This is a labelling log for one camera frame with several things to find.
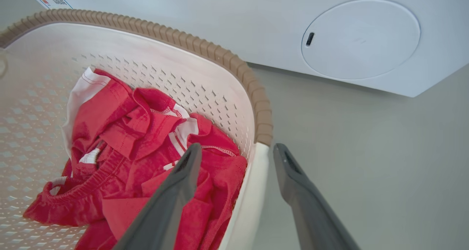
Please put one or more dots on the round white filter cover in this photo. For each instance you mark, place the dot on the round white filter cover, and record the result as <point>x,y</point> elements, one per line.
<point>361,39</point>

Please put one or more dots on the white laundry basket brown rim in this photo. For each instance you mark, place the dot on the white laundry basket brown rim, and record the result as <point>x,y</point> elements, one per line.
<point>165,59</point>

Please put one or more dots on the red and white garment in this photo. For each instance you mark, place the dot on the red and white garment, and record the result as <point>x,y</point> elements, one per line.
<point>128,140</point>

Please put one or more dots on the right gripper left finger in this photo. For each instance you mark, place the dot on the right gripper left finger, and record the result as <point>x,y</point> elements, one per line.
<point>166,206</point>

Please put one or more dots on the white front-load washing machine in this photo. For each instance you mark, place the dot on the white front-load washing machine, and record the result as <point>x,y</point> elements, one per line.
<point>220,22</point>

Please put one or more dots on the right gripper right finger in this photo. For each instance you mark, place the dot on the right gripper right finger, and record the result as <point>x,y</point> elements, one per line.
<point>311,213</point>

